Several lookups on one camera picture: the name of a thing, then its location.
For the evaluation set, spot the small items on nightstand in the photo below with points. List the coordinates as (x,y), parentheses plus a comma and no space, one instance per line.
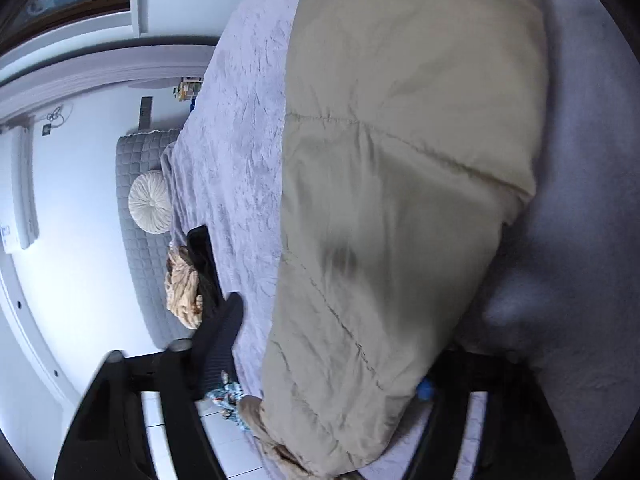
(187,91)

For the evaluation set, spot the grey quilted headboard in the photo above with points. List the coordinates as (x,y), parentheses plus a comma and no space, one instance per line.
(142,260)

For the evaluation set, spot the round white pleated cushion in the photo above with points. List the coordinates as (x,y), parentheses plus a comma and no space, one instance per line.
(148,202)

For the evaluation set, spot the beige striped garment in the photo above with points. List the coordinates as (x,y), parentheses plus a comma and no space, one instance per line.
(182,290)

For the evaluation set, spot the blue printed garment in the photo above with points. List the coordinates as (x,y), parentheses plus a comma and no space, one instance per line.
(227,395)

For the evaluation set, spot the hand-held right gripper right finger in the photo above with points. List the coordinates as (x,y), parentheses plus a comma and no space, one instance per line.
(426,390)

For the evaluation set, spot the black garment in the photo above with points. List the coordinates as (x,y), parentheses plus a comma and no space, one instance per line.
(200,255)

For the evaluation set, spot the white wall air conditioner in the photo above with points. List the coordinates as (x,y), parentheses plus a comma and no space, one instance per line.
(20,195)

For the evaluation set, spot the lavender bed blanket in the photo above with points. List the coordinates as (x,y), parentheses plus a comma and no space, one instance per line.
(235,150)

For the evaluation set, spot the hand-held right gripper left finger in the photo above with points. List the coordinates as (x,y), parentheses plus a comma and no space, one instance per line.
(222,345)

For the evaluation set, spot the beige padded jacket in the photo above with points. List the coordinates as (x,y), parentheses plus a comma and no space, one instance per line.
(390,170)

